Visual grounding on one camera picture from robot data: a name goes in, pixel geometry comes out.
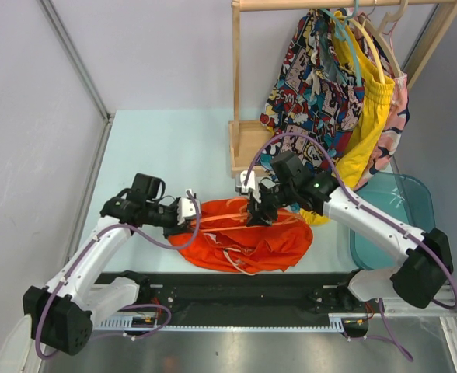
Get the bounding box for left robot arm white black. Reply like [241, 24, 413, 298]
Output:
[23, 173, 201, 361]

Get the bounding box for yellow plastic hanger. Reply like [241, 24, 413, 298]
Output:
[344, 18, 385, 84]

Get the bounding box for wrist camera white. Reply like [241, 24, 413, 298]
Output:
[235, 170, 261, 203]
[176, 189, 201, 225]

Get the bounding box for yellow shorts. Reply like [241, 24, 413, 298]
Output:
[298, 9, 398, 227]

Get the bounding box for aluminium corner post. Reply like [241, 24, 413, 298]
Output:
[36, 0, 115, 156]

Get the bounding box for white cable duct strip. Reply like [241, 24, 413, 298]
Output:
[94, 315, 344, 333]

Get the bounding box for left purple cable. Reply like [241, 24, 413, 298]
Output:
[34, 188, 202, 359]

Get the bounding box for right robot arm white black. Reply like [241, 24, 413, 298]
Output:
[236, 151, 453, 312]

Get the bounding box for comic print shorts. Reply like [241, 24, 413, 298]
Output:
[256, 9, 365, 176]

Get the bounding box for teal plastic hanger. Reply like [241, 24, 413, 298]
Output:
[320, 0, 362, 88]

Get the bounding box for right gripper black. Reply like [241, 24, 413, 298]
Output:
[246, 182, 296, 228]

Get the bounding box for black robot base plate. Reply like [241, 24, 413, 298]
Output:
[92, 272, 385, 337]

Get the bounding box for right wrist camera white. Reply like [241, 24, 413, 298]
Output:
[235, 170, 261, 203]

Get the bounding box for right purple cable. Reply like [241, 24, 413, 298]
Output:
[243, 132, 457, 362]

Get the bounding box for orange shorts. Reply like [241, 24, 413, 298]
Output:
[167, 197, 315, 275]

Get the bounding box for teal plastic basket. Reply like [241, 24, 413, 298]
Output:
[350, 172, 435, 270]

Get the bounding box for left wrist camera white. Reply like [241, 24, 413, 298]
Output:
[176, 189, 201, 225]

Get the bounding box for wooden clothes rack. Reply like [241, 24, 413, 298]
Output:
[228, 1, 457, 176]

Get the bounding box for orange plastic hanger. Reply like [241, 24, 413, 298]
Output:
[200, 197, 308, 232]

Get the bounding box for pink patterned shorts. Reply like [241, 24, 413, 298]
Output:
[354, 27, 410, 190]

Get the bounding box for beige plastic hanger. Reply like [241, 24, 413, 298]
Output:
[358, 0, 408, 78]

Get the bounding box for purple cable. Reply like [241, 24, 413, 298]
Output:
[243, 132, 457, 362]
[34, 188, 202, 359]

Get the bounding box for aluminium frame rail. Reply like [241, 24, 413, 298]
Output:
[383, 284, 457, 317]

